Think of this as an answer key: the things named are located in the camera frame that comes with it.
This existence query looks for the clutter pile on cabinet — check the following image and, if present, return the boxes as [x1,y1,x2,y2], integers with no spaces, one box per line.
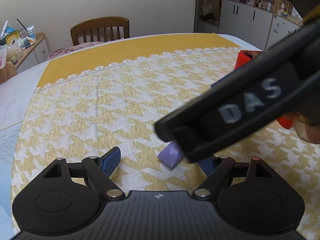
[1,20,36,69]

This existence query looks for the yellow houndstooth table runner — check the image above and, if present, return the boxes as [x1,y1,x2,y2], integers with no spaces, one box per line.
[12,47,319,239]

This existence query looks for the purple faceted box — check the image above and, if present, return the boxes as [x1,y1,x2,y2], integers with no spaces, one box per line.
[158,141,184,169]

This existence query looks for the pink cloth on chair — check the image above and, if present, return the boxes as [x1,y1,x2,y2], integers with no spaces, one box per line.
[46,42,103,61]

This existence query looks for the red metal tin box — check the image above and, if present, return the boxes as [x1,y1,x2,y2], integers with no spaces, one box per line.
[233,50,301,130]

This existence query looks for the white side cabinet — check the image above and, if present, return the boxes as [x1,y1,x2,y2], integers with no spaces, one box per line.
[1,33,49,83]

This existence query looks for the person's right hand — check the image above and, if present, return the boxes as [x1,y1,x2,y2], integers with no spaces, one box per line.
[295,116,320,145]

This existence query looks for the white wall cabinet unit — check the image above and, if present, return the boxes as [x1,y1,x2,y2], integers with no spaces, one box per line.
[194,0,302,50]

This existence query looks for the wooden chair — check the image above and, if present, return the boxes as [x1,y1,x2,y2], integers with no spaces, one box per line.
[70,16,130,46]

